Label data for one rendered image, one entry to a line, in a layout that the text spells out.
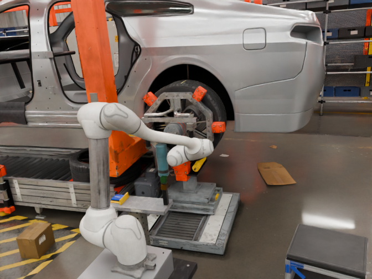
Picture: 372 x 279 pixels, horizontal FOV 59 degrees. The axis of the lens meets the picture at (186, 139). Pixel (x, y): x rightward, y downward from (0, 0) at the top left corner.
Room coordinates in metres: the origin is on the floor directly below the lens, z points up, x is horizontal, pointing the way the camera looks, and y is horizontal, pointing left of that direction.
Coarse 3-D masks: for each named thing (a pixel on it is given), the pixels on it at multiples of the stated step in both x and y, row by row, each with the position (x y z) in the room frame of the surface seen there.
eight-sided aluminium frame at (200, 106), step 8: (160, 96) 2.50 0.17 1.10; (168, 96) 2.48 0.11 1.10; (176, 96) 2.46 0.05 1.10; (184, 96) 2.43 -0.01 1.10; (152, 104) 2.52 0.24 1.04; (160, 104) 2.55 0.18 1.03; (200, 104) 2.40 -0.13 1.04; (152, 112) 2.54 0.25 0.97; (208, 112) 2.38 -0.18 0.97; (208, 120) 2.39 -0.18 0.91; (152, 128) 2.57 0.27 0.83; (208, 128) 2.38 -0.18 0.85; (208, 136) 2.38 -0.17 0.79; (152, 144) 2.53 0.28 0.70; (168, 152) 2.53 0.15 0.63; (192, 160) 2.43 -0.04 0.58
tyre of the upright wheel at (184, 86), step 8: (184, 80) 2.70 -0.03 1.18; (192, 80) 2.70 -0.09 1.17; (168, 88) 2.56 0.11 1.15; (176, 88) 2.54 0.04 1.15; (184, 88) 2.52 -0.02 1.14; (192, 88) 2.50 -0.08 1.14; (208, 88) 2.63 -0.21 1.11; (208, 96) 2.47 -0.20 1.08; (216, 96) 2.61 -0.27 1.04; (208, 104) 2.46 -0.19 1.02; (216, 104) 2.49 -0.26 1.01; (144, 112) 2.65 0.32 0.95; (216, 112) 2.44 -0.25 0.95; (224, 112) 2.59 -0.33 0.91; (216, 120) 2.44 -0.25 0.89; (224, 120) 2.55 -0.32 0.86; (216, 136) 2.45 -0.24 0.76; (216, 144) 2.46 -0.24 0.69
